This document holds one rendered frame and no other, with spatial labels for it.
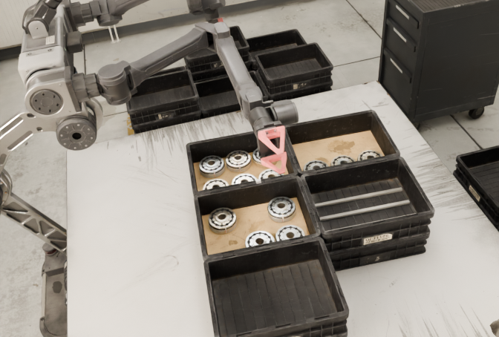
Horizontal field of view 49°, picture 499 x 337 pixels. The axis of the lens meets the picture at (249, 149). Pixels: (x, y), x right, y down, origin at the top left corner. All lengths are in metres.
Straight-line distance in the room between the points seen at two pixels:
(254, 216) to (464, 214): 0.82
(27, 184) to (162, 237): 1.72
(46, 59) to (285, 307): 1.06
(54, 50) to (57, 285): 1.36
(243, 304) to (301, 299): 0.19
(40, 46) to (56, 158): 2.10
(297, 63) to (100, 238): 1.76
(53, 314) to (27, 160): 1.50
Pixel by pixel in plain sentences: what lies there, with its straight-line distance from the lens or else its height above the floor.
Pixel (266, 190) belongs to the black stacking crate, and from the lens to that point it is 2.03.
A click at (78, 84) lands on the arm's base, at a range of 1.69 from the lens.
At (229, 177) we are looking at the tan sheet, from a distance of 2.20.
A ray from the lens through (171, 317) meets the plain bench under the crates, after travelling 1.99.
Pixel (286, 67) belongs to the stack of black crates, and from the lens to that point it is 3.42.
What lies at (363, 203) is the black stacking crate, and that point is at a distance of 2.08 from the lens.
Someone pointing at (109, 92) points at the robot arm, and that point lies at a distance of 1.67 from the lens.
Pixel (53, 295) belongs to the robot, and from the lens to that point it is 2.79.
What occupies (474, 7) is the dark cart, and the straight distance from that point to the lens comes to 3.32.
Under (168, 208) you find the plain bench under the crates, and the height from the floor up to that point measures 0.70.
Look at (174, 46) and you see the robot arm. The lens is 1.78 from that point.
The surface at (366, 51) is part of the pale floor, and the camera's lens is 4.50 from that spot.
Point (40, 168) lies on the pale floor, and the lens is 3.85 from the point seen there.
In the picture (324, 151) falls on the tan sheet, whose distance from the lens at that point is 2.28.
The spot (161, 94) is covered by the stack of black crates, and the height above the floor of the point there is 0.49.
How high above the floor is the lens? 2.35
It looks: 41 degrees down
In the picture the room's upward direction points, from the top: 6 degrees counter-clockwise
